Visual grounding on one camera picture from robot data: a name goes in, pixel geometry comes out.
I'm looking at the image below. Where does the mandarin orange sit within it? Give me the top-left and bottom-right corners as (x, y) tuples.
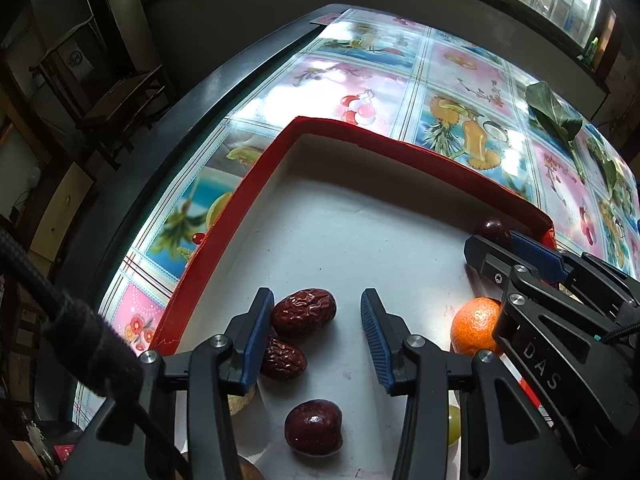
(450, 297), (503, 358)

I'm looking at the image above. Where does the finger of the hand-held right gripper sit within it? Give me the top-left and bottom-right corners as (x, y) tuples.
(464, 235), (516, 286)
(510, 231), (571, 284)

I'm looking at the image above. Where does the black braided cable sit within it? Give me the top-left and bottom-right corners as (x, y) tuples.
(0, 225), (193, 480)
(597, 317), (640, 346)

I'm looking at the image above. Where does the white cylindrical pipe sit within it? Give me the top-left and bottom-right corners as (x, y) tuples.
(97, 0), (147, 58)

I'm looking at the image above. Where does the dark purple plum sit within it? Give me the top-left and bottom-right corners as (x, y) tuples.
(474, 217), (512, 248)

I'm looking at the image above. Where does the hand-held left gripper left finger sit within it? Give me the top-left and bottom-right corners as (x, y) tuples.
(60, 287), (276, 480)

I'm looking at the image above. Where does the large green leaf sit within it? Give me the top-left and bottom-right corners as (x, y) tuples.
(525, 81), (588, 183)

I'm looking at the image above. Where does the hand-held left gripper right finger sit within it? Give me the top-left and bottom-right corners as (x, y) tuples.
(360, 288), (566, 480)

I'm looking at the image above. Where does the red rimmed white tray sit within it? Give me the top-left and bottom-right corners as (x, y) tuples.
(147, 116), (558, 480)

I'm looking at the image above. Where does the dark wooden chair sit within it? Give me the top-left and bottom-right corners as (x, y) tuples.
(29, 12), (173, 168)

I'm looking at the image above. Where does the pale wooden cabinet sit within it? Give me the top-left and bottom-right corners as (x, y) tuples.
(27, 160), (98, 266)

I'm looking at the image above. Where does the wrinkled red date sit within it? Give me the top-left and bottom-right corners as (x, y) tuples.
(259, 336), (307, 381)
(271, 288), (337, 338)

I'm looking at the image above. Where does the leafy green vegetable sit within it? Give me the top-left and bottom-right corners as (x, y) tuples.
(587, 137), (636, 221)

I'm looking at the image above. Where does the glossy red plum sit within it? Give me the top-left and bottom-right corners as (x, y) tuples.
(284, 399), (344, 457)

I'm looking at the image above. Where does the brown kiwi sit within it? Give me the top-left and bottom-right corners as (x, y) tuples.
(239, 455), (266, 480)

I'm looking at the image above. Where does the printed plastic tablecloth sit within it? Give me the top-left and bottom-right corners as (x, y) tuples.
(72, 8), (640, 431)

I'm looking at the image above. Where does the green grape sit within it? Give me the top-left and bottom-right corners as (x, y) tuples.
(446, 404), (462, 448)

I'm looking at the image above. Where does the pale corn cob piece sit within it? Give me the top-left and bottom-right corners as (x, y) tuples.
(227, 385), (259, 417)

